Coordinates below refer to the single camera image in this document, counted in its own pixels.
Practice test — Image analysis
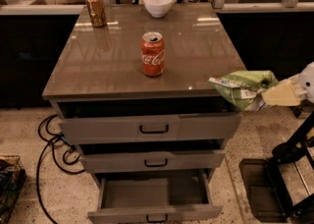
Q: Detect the black floor cable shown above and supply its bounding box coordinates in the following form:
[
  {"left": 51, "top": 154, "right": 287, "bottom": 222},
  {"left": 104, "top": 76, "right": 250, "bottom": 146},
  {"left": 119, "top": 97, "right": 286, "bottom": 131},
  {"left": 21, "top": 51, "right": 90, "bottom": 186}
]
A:
[{"left": 35, "top": 114, "right": 86, "bottom": 224}]

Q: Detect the red Coca-Cola can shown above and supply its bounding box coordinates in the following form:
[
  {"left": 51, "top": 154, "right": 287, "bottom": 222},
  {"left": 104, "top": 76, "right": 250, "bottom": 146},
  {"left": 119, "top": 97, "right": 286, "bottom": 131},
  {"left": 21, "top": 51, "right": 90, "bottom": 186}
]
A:
[{"left": 141, "top": 31, "right": 164, "bottom": 77}]

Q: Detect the green jalapeno chip bag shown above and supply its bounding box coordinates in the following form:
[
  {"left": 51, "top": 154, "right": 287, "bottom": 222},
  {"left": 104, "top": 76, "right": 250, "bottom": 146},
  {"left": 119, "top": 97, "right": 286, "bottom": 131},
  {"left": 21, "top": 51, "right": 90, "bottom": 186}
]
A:
[{"left": 208, "top": 71, "right": 279, "bottom": 111}]

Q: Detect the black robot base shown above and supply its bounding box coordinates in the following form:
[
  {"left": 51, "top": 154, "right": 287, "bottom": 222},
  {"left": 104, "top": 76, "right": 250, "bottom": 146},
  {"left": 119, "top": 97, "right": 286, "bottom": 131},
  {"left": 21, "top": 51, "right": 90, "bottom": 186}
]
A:
[{"left": 239, "top": 112, "right": 314, "bottom": 224}]

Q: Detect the white bowl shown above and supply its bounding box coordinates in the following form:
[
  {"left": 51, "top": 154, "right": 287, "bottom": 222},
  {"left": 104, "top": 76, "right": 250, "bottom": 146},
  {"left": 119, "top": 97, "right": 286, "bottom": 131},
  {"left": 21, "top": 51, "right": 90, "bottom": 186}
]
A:
[{"left": 143, "top": 0, "right": 174, "bottom": 18}]

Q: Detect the grey drawer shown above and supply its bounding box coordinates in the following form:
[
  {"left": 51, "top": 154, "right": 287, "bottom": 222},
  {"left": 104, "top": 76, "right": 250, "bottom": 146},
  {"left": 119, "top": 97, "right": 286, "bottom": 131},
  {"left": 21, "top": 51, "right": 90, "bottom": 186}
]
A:
[
  {"left": 88, "top": 170, "right": 222, "bottom": 224},
  {"left": 81, "top": 150, "right": 225, "bottom": 173},
  {"left": 60, "top": 112, "right": 241, "bottom": 144}
]

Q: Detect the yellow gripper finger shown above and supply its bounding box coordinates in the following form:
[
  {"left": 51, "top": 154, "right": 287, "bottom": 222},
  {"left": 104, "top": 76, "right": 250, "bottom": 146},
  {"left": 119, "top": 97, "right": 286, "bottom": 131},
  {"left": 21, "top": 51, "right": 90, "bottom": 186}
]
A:
[{"left": 262, "top": 82, "right": 300, "bottom": 106}]

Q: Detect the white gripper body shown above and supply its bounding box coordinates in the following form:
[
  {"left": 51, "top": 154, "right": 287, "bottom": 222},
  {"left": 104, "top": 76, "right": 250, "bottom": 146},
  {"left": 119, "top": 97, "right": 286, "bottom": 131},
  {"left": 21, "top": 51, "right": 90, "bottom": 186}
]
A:
[{"left": 291, "top": 62, "right": 314, "bottom": 103}]

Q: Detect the middle grey drawer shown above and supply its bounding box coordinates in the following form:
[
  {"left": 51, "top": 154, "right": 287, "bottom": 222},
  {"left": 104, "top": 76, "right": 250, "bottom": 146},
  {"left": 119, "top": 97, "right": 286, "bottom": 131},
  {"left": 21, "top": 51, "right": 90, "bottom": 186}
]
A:
[{"left": 81, "top": 150, "right": 225, "bottom": 173}]

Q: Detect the gold soda can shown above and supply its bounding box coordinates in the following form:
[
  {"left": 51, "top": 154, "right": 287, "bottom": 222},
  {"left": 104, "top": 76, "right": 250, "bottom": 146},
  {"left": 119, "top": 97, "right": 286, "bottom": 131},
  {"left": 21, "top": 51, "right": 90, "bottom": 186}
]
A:
[{"left": 85, "top": 0, "right": 106, "bottom": 28}]

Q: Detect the top grey drawer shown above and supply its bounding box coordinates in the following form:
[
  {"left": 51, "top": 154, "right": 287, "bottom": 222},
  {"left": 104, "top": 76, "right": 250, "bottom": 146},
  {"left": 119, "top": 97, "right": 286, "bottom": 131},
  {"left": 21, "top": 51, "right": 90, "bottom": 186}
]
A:
[{"left": 60, "top": 112, "right": 241, "bottom": 144}]

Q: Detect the grey drawer cabinet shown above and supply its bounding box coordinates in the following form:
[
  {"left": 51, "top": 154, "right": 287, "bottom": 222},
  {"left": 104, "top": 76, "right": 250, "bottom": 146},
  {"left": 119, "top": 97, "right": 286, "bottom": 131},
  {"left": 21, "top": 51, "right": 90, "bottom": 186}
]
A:
[{"left": 43, "top": 4, "right": 242, "bottom": 224}]

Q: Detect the basket with items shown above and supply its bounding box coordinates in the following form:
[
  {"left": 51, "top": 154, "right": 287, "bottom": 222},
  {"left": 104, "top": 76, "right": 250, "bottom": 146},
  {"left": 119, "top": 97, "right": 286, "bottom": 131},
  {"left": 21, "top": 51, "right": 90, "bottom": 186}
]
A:
[{"left": 0, "top": 155, "right": 26, "bottom": 224}]

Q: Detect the bottom grey drawer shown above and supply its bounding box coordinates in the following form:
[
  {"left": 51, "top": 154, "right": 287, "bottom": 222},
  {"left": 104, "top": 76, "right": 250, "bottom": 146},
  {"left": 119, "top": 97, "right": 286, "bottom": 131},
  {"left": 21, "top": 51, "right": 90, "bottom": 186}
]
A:
[{"left": 88, "top": 170, "right": 222, "bottom": 224}]

